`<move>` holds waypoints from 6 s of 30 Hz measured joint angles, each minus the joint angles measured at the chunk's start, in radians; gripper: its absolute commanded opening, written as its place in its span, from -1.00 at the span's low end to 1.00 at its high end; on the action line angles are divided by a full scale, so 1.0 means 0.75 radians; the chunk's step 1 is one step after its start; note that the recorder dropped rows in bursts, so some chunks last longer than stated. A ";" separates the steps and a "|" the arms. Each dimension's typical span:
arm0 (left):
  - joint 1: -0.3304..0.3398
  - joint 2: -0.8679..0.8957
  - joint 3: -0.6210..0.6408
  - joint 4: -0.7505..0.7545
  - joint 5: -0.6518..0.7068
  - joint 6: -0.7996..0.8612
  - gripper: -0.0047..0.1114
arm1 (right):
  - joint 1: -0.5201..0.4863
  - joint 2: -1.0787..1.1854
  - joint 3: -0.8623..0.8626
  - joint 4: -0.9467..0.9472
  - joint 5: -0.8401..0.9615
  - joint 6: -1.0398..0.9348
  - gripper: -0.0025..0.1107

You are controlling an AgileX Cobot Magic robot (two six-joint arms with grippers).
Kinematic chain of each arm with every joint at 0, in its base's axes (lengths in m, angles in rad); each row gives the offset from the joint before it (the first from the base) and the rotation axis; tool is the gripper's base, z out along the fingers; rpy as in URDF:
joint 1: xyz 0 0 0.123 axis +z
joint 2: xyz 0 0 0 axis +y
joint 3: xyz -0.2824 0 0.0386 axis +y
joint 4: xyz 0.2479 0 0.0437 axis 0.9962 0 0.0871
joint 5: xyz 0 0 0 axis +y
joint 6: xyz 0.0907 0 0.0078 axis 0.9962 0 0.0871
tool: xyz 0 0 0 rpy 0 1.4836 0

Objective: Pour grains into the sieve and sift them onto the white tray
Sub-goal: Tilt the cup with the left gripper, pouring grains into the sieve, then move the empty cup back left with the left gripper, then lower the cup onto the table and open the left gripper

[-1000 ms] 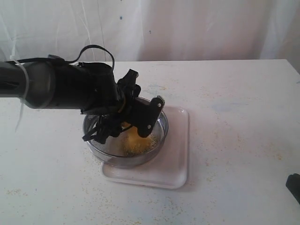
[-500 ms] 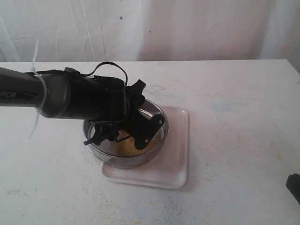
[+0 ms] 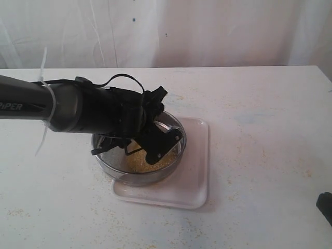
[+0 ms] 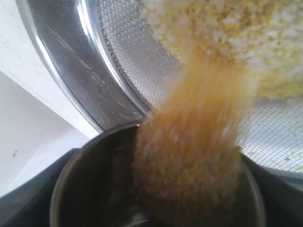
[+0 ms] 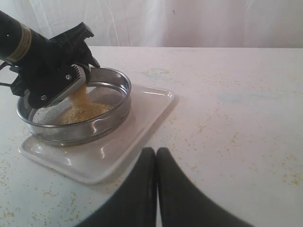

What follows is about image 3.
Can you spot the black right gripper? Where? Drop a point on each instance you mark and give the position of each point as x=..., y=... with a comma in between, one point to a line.
x=324, y=204

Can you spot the white square plastic tray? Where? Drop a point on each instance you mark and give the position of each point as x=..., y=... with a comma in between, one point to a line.
x=187, y=187

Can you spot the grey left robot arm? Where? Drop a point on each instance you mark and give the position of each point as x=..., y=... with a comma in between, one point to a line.
x=82, y=106

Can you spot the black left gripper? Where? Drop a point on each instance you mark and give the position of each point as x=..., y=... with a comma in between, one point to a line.
x=135, y=128

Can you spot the white zip tie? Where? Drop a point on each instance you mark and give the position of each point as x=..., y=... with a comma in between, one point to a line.
x=51, y=102

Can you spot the round steel mesh sieve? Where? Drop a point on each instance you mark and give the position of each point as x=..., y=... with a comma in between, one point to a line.
x=133, y=170

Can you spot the white curtain backdrop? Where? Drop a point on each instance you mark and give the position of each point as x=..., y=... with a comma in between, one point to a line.
x=97, y=34

